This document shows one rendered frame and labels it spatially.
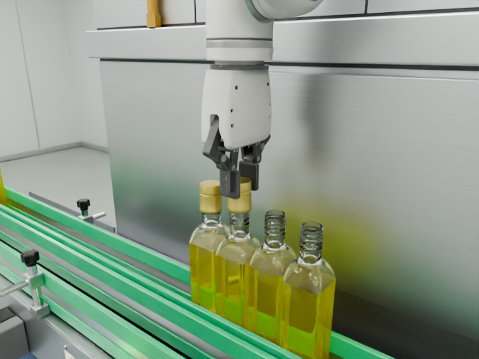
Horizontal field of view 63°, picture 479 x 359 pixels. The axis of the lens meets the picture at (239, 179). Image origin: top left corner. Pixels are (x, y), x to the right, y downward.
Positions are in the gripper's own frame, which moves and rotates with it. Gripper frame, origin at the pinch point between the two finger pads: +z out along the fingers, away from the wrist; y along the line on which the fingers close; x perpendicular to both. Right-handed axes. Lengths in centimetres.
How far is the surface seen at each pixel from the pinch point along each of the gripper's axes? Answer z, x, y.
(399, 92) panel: -12.0, 16.6, -12.4
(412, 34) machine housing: -19.1, 17.1, -13.2
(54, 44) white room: -26, -575, -281
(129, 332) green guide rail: 22.2, -10.0, 13.5
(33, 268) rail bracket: 19.9, -35.0, 15.2
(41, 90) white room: 39, -574, -252
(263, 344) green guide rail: 21.7, 7.2, 3.8
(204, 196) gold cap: 3.4, -5.5, 1.3
